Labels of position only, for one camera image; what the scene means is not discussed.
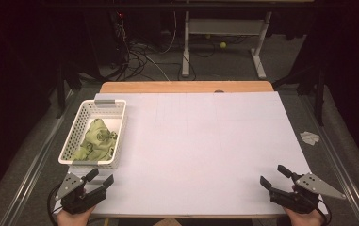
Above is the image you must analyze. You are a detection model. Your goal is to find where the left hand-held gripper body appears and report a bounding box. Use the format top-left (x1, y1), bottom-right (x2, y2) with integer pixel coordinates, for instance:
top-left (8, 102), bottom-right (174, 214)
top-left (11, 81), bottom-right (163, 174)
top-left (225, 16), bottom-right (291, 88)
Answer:
top-left (55, 172), bottom-right (107, 215)

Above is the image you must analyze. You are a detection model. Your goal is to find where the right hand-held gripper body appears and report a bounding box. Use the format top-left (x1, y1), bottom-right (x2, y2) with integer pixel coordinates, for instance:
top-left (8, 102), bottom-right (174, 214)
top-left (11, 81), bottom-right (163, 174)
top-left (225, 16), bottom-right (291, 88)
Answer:
top-left (269, 172), bottom-right (347, 215)

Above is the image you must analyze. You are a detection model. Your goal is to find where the green printed baby romper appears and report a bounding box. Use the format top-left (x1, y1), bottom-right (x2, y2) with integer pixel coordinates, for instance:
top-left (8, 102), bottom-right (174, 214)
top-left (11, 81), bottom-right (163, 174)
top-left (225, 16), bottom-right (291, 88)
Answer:
top-left (71, 118), bottom-right (119, 162)

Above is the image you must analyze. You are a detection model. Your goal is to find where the white plastic basket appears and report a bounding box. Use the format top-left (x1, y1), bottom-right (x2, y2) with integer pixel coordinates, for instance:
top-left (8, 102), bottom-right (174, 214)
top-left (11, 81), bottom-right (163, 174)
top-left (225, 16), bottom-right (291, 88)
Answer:
top-left (57, 99), bottom-right (127, 167)

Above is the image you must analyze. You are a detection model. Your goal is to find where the person's left hand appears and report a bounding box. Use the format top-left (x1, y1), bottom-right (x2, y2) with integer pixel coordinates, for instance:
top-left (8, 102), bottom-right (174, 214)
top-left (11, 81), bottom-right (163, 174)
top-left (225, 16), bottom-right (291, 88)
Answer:
top-left (57, 205), bottom-right (96, 226)

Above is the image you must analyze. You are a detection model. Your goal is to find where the person's right hand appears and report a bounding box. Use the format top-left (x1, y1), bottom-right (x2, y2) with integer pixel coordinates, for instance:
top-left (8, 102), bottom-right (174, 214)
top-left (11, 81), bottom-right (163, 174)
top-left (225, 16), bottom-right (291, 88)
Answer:
top-left (284, 207), bottom-right (326, 226)

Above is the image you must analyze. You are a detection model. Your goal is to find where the crumpled white paper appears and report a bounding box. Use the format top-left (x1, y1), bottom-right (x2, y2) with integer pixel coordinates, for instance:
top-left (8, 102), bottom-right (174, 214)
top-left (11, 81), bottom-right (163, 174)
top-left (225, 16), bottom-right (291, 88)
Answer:
top-left (299, 131), bottom-right (321, 146)

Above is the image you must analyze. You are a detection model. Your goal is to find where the person's tan trouser leg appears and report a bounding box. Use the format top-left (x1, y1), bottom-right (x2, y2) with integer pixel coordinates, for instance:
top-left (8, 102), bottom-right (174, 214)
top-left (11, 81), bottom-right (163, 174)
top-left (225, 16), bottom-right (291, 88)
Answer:
top-left (153, 218), bottom-right (183, 226)

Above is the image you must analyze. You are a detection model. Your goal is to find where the white board sheet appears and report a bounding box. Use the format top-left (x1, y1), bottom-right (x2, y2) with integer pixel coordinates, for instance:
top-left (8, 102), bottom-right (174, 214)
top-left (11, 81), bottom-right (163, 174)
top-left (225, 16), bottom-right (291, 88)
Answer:
top-left (53, 91), bottom-right (329, 218)

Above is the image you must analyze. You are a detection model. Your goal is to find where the black stand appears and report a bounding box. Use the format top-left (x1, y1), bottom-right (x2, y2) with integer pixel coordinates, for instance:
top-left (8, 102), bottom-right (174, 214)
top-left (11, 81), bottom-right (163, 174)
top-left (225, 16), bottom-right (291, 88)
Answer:
top-left (56, 62), bottom-right (82, 120)
top-left (272, 62), bottom-right (327, 127)

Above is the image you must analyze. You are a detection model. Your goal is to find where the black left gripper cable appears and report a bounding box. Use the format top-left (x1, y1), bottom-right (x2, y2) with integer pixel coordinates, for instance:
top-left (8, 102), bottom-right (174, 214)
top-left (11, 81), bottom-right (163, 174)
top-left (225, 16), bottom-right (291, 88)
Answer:
top-left (47, 185), bottom-right (63, 225)

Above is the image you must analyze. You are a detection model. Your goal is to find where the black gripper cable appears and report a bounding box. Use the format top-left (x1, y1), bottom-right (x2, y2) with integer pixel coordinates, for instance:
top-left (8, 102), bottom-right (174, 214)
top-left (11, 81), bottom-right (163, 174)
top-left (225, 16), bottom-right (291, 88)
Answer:
top-left (317, 197), bottom-right (333, 225)
top-left (47, 185), bottom-right (63, 225)

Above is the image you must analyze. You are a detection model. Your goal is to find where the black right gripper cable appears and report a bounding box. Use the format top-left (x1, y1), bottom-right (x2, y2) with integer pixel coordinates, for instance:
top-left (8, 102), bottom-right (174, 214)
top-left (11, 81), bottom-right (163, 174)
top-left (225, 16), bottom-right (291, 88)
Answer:
top-left (317, 197), bottom-right (333, 225)

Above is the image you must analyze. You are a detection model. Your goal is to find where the metal floor rail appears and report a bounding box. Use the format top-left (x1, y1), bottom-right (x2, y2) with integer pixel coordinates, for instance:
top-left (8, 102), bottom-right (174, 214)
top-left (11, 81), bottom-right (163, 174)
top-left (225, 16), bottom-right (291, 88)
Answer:
top-left (299, 93), bottom-right (359, 226)
top-left (0, 90), bottom-right (74, 226)

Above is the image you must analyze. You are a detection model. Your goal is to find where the tangle of floor cables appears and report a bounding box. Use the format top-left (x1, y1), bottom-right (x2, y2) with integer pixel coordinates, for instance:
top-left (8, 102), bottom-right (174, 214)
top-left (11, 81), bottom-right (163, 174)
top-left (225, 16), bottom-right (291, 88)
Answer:
top-left (109, 12), bottom-right (197, 82)

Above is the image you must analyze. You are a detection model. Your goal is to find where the white desk frame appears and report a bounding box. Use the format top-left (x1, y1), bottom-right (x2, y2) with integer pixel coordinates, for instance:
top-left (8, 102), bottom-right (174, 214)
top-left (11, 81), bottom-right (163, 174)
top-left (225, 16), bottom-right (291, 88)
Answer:
top-left (181, 10), bottom-right (273, 79)

